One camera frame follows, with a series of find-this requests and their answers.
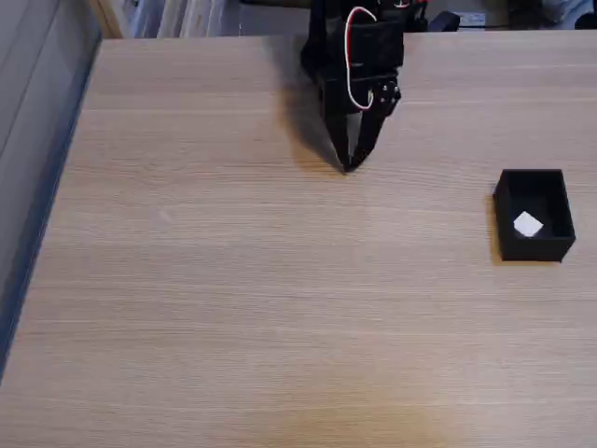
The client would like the white block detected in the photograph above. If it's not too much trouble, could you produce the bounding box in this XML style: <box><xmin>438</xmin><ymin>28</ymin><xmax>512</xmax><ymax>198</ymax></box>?
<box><xmin>513</xmin><ymin>210</ymin><xmax>546</xmax><ymax>239</ymax></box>

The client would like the black box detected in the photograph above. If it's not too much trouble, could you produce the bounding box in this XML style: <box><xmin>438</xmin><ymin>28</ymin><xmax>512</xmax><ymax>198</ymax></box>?
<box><xmin>493</xmin><ymin>168</ymin><xmax>577</xmax><ymax>263</ymax></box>

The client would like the dark blue object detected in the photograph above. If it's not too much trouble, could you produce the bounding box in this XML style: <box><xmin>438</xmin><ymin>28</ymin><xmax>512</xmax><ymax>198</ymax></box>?
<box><xmin>427</xmin><ymin>10</ymin><xmax>462</xmax><ymax>33</ymax></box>

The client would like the stack of pale boards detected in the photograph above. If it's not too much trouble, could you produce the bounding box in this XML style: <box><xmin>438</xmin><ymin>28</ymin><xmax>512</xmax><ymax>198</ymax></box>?
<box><xmin>130</xmin><ymin>0</ymin><xmax>237</xmax><ymax>39</ymax></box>

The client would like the white and red gripper cable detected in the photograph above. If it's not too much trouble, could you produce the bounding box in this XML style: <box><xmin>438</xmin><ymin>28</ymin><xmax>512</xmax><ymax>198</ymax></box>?
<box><xmin>343</xmin><ymin>6</ymin><xmax>378</xmax><ymax>112</ymax></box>

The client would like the light wooden frame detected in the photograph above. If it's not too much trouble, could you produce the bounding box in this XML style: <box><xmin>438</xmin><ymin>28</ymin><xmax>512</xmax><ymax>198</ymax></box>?
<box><xmin>90</xmin><ymin>0</ymin><xmax>128</xmax><ymax>40</ymax></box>

